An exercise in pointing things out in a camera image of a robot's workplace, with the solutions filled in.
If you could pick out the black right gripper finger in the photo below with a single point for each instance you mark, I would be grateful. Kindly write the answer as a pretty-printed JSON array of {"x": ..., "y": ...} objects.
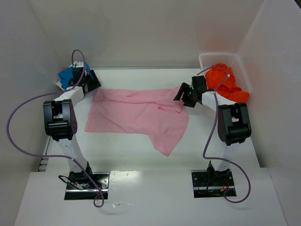
[
  {"x": 182, "y": 92},
  {"x": 189, "y": 101}
]

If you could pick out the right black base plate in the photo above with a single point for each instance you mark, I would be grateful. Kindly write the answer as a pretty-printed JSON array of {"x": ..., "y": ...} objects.
[{"x": 205, "y": 187}]

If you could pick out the blue folded t-shirt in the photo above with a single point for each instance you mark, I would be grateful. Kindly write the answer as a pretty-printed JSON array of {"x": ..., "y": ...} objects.
[{"x": 64, "y": 77}]

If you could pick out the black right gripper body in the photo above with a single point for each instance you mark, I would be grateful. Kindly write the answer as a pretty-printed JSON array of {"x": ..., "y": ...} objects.
[{"x": 186, "y": 94}]

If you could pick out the orange crumpled t-shirt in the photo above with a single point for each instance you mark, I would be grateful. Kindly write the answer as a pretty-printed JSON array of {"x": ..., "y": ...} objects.
[{"x": 228, "y": 89}]

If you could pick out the white folded t-shirt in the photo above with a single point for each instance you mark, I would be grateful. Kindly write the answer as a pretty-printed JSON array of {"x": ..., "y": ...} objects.
[{"x": 68, "y": 83}]

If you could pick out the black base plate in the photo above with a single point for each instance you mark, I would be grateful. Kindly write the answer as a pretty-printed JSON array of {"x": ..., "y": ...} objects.
[
  {"x": 205, "y": 187},
  {"x": 86, "y": 190}
]

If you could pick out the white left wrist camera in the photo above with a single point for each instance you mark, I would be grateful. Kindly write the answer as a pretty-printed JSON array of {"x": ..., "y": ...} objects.
[{"x": 78, "y": 64}]

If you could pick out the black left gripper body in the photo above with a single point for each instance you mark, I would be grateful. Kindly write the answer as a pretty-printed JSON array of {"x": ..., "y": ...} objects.
[{"x": 91, "y": 83}]

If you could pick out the white perforated plastic basket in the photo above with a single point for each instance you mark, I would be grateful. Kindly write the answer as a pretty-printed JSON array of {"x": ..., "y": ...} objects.
[{"x": 231, "y": 60}]

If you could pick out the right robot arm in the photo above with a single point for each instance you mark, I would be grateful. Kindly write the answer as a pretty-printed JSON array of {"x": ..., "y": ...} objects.
[{"x": 231, "y": 121}]

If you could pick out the pink t-shirt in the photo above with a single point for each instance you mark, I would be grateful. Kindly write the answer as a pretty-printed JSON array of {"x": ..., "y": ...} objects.
[{"x": 152, "y": 112}]

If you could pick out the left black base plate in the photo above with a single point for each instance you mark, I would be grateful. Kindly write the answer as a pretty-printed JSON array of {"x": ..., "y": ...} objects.
[{"x": 86, "y": 190}]

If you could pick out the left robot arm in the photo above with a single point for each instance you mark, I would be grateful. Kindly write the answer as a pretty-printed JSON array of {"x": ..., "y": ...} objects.
[{"x": 61, "y": 124}]

